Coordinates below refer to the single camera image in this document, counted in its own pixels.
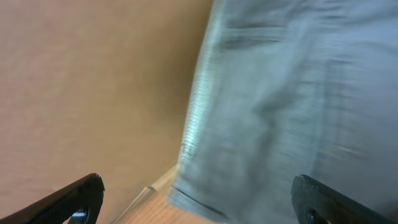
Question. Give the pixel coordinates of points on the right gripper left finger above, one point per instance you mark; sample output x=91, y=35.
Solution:
x=79, y=202

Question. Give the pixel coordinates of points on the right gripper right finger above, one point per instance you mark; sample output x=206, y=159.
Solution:
x=316, y=203

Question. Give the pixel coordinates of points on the grey shorts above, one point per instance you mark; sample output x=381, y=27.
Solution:
x=290, y=87

